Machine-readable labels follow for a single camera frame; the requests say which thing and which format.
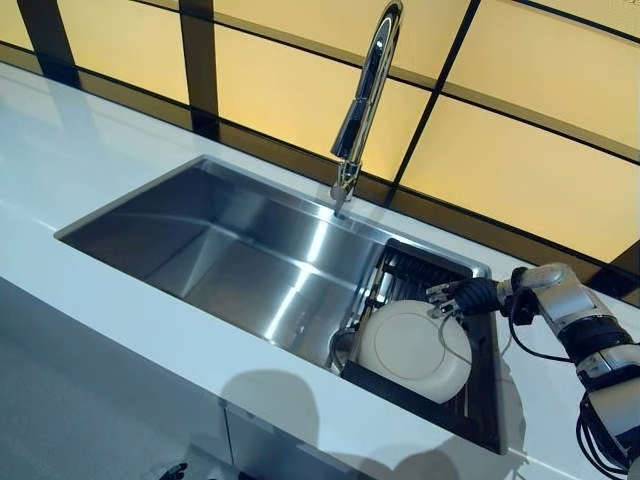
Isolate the steel sink drain strainer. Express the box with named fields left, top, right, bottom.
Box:
left=328, top=327, right=359, bottom=372

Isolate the white narrow cabinet door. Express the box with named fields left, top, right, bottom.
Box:
left=224, top=402, right=362, bottom=480

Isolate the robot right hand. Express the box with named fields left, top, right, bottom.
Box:
left=425, top=277, right=501, bottom=319

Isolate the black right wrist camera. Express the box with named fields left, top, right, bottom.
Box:
left=509, top=288, right=540, bottom=327

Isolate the black dish drying rack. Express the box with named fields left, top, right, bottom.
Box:
left=339, top=238, right=506, bottom=455

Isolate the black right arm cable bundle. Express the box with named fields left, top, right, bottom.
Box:
left=574, top=397, right=632, bottom=475

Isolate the chrome gooseneck kitchen faucet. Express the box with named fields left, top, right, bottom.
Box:
left=329, top=0, right=405, bottom=222

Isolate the cream round ceramic plate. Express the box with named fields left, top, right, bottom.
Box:
left=357, top=298, right=474, bottom=405

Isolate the stainless steel sink basin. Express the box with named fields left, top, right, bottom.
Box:
left=53, top=154, right=506, bottom=455

